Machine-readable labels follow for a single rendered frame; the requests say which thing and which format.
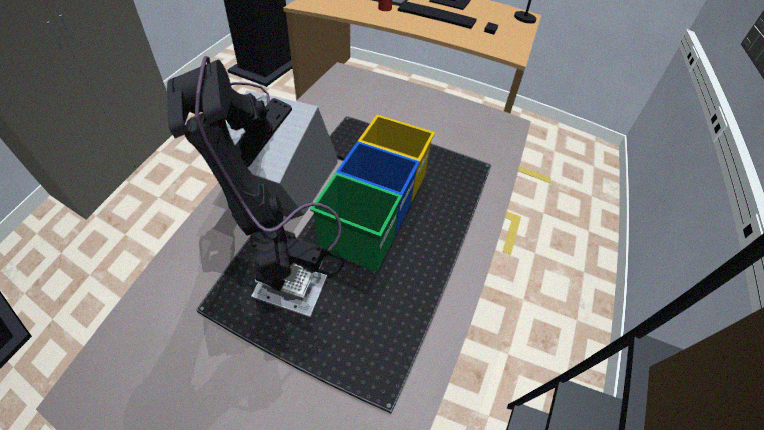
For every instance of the green open-top bin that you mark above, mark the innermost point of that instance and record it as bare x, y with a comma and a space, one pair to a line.
368, 217

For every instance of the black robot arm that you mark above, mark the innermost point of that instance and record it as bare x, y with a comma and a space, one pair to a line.
214, 143

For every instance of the blue bin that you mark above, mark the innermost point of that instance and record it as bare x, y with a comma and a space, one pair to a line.
383, 169

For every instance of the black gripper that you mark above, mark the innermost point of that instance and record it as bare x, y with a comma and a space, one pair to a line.
276, 285

